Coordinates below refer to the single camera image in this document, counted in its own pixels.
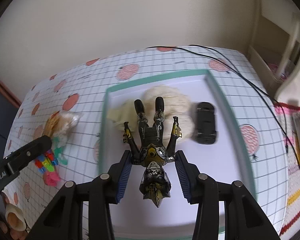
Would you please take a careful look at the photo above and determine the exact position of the colourful sunflower clip toy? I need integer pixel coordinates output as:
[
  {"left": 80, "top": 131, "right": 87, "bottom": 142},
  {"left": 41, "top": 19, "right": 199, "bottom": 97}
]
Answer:
[{"left": 34, "top": 150, "right": 58, "bottom": 174}]

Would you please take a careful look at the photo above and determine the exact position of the green translucent hair clip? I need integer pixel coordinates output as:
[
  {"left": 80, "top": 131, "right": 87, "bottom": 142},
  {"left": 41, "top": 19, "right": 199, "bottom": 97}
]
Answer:
[{"left": 52, "top": 137, "right": 68, "bottom": 165}]

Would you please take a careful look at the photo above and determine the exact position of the bag of white beads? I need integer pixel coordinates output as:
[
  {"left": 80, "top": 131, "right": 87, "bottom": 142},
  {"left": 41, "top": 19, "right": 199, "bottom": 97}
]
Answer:
[{"left": 43, "top": 111, "right": 82, "bottom": 147}]

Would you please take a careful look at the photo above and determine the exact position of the black toy car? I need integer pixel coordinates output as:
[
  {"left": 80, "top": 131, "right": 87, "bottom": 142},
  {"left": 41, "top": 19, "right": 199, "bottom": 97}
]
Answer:
[{"left": 194, "top": 102, "right": 217, "bottom": 145}]

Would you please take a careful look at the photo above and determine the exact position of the black gold action figure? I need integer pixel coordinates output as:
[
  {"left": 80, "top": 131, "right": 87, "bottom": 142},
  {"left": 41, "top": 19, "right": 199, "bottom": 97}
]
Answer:
[{"left": 123, "top": 96, "right": 182, "bottom": 207}]

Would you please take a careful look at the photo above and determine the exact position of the cream lace scrunchie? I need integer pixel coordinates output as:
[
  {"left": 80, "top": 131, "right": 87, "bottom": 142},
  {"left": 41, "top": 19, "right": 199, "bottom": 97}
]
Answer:
[{"left": 107, "top": 85, "right": 194, "bottom": 146}]

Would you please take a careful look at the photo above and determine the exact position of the pink hair clip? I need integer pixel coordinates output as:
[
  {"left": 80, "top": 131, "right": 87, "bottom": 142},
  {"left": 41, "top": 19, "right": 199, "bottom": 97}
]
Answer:
[{"left": 43, "top": 171, "right": 61, "bottom": 187}]

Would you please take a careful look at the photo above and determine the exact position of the person's hand below gripper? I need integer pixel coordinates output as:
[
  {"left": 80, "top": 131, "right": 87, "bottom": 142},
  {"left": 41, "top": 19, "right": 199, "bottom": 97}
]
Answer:
[{"left": 0, "top": 192, "right": 28, "bottom": 239}]

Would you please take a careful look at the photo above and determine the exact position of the pink crocheted mat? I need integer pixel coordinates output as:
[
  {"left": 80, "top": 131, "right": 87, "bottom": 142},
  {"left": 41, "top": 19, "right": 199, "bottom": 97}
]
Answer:
[{"left": 275, "top": 103, "right": 300, "bottom": 239}]

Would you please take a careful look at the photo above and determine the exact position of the teal rimmed white box lid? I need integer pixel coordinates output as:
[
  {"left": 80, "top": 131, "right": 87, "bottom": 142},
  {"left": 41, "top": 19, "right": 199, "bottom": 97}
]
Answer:
[{"left": 98, "top": 69, "right": 256, "bottom": 239}]

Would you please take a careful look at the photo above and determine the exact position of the pomegranate grid tablecloth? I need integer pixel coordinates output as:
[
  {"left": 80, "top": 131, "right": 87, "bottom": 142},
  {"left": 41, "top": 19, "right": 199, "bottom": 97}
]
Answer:
[{"left": 4, "top": 46, "right": 288, "bottom": 233}]

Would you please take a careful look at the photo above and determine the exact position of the white desktop organizer shelf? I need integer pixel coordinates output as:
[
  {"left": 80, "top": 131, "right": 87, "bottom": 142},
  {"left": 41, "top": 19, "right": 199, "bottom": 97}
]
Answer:
[{"left": 248, "top": 0, "right": 300, "bottom": 107}]

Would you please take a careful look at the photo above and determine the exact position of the black thin cable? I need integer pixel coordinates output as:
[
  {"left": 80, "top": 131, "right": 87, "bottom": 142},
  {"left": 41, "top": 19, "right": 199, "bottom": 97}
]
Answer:
[{"left": 145, "top": 44, "right": 300, "bottom": 182}]

